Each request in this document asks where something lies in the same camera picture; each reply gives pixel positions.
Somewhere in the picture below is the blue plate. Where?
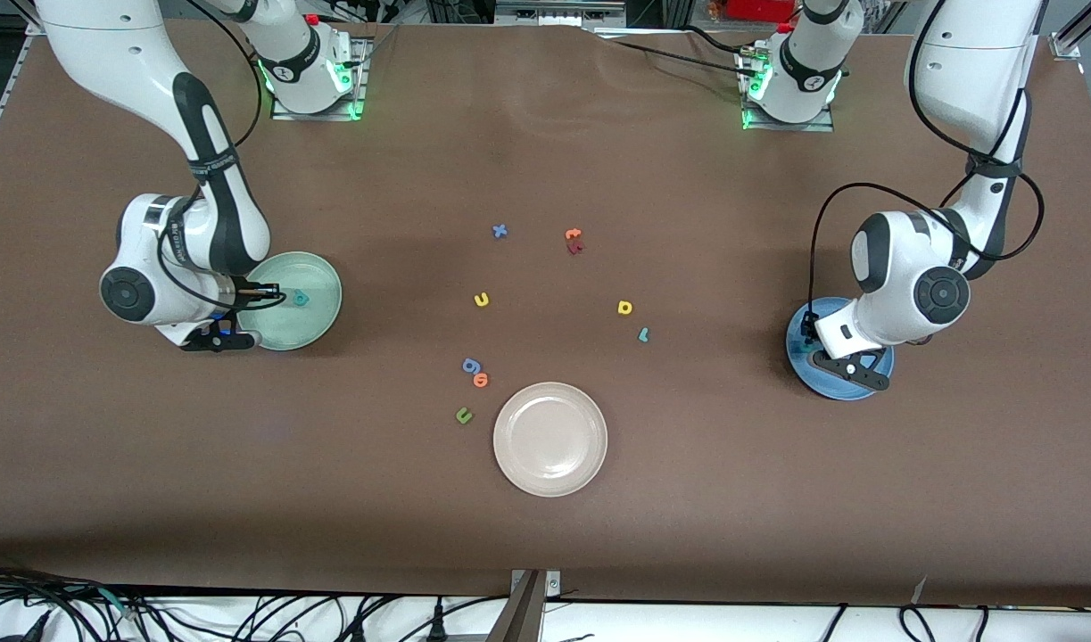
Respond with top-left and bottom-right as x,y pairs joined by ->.
785,296 -> 896,401

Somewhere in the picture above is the green plate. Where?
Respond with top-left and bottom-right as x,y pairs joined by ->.
237,251 -> 343,352

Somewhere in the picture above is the beige plate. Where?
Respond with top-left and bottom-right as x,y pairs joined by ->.
492,382 -> 609,498

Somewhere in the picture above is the red box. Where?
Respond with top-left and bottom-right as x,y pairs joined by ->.
726,0 -> 800,23

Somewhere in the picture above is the black equipment rack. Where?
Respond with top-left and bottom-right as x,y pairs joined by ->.
427,0 -> 497,26

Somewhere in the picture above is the grey device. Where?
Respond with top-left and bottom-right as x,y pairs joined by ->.
494,0 -> 628,28

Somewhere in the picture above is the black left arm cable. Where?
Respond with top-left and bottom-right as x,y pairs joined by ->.
806,0 -> 1046,315

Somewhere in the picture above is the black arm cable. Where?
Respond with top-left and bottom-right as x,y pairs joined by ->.
157,0 -> 287,311
806,0 -> 1046,315

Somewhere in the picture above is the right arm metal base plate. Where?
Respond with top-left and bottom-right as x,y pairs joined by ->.
271,36 -> 368,121

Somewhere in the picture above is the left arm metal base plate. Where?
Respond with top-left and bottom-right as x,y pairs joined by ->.
737,49 -> 837,133

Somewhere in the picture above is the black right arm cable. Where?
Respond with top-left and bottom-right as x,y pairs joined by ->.
157,0 -> 287,311

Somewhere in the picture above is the black looped floor cable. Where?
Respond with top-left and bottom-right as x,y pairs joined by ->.
897,605 -> 943,642

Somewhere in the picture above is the black base cable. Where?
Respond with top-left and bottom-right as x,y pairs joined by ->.
683,25 -> 753,56
590,31 -> 751,74

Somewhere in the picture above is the aluminium profile post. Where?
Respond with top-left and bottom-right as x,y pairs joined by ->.
487,569 -> 546,642

